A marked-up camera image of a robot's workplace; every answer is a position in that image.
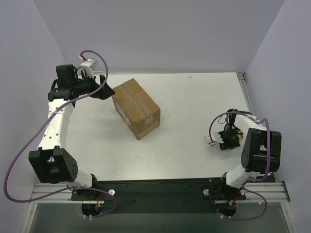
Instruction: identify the brown cardboard express box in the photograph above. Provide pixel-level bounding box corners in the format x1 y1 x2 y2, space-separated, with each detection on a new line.
112 79 161 140

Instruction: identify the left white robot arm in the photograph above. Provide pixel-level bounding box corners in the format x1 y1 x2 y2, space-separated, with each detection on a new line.
29 59 115 200

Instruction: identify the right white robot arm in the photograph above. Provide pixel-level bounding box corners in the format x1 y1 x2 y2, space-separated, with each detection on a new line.
214 109 282 188

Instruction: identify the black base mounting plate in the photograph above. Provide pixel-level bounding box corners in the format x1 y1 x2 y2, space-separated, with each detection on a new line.
71 178 246 216

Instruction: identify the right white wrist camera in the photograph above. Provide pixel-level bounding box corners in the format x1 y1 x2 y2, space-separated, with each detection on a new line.
205 132 224 147

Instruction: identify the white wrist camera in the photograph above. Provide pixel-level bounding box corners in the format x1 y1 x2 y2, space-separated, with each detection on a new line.
79 55 98 76
205 132 224 147

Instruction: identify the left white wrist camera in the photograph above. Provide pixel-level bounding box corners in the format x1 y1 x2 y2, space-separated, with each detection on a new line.
79 55 98 76

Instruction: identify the aluminium frame rail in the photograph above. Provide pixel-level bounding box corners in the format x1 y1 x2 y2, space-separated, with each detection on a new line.
31 179 290 203

